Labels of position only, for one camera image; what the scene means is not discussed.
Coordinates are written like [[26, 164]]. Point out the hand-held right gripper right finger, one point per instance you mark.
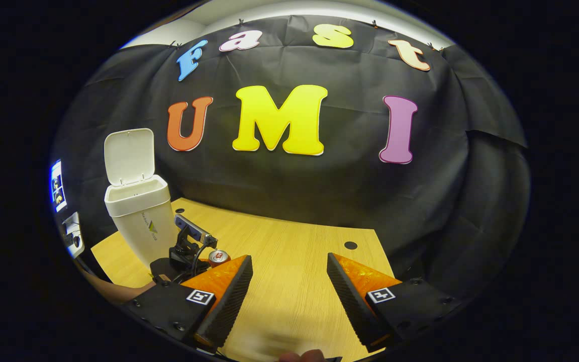
[[352, 301]]

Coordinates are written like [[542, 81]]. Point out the white desktop garbage bin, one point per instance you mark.
[[141, 221]]

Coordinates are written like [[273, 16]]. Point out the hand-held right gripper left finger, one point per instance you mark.
[[229, 301]]

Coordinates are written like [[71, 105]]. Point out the computer monitor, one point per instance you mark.
[[58, 186]]

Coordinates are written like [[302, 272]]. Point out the white side table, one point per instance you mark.
[[74, 236]]

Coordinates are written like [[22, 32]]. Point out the red pop can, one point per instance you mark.
[[219, 258]]

